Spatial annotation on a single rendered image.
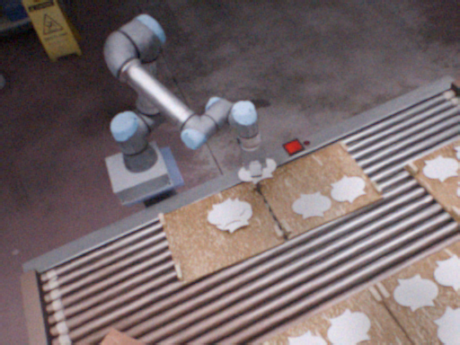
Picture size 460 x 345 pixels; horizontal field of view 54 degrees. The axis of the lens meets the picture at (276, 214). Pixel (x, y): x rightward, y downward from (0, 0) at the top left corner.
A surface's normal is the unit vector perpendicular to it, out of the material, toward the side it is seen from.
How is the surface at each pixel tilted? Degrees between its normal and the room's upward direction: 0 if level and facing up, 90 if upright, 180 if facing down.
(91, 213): 0
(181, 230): 0
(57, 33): 76
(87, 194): 0
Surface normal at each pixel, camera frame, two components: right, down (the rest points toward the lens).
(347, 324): -0.12, -0.60
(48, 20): 0.28, 0.54
